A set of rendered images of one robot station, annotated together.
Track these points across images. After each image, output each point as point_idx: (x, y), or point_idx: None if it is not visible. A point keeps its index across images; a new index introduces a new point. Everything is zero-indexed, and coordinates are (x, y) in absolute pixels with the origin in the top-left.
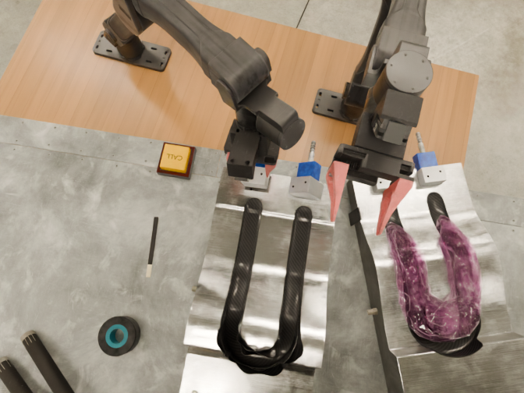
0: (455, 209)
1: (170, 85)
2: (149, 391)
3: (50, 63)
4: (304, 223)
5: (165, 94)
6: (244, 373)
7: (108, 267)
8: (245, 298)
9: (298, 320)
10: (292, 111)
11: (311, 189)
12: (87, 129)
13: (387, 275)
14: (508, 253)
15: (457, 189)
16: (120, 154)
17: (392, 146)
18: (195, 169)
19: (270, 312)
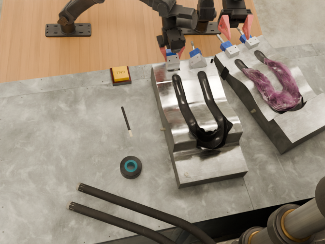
0: (269, 54)
1: (98, 41)
2: (158, 190)
3: (22, 48)
4: (203, 79)
5: (97, 46)
6: (206, 156)
7: (107, 139)
8: (193, 116)
9: (222, 115)
10: (193, 9)
11: (201, 59)
12: (61, 75)
13: (253, 88)
14: (301, 70)
15: (266, 46)
16: (86, 82)
17: (240, 5)
18: (131, 78)
19: (208, 117)
